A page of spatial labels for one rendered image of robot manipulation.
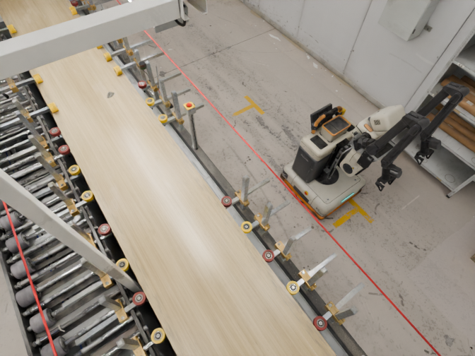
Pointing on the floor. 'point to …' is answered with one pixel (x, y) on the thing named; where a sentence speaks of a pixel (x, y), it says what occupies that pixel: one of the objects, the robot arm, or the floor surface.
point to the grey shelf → (464, 174)
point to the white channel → (61, 48)
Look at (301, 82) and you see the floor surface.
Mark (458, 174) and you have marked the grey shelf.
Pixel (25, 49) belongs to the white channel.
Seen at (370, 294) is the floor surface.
